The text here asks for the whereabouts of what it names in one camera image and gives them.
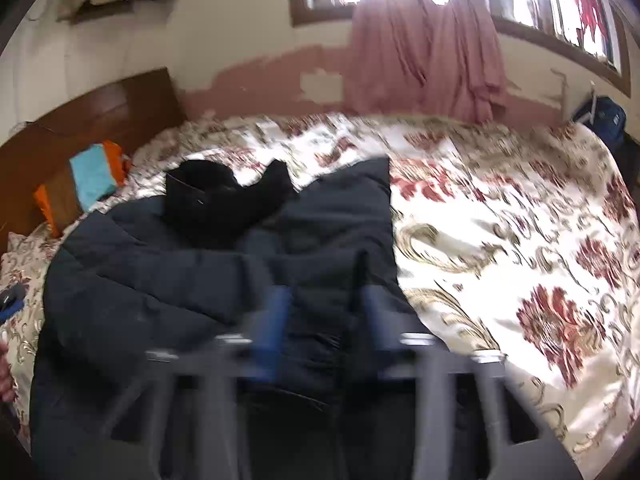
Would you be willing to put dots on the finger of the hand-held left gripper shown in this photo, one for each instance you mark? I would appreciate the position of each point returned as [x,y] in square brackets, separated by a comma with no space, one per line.
[11,300]

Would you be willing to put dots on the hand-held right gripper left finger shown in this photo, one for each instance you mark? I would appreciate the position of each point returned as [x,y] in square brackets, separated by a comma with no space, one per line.
[272,332]

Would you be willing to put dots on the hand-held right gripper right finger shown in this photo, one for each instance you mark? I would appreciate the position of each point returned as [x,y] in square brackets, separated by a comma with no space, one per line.
[379,322]

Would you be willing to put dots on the navy padded jacket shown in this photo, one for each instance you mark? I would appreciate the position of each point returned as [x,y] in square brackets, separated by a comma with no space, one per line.
[150,285]

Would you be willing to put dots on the person's left hand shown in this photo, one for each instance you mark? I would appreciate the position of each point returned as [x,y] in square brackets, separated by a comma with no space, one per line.
[4,370]

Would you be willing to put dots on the orange blue brown pillow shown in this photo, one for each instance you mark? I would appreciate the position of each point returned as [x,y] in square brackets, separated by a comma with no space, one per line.
[92,175]

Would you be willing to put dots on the floral bed blanket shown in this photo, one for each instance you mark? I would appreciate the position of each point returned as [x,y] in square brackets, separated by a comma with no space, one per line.
[500,210]

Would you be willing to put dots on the wooden headboard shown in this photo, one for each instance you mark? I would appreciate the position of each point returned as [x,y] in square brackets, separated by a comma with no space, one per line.
[100,110]

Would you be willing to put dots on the pink curtain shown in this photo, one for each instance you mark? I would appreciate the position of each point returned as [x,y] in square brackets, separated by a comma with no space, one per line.
[390,45]
[472,45]

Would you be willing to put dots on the blue bag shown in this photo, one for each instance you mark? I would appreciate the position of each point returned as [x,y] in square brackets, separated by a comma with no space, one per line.
[602,117]

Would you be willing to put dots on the brown framed window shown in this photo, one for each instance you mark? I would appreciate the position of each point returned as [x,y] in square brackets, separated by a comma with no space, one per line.
[540,5]

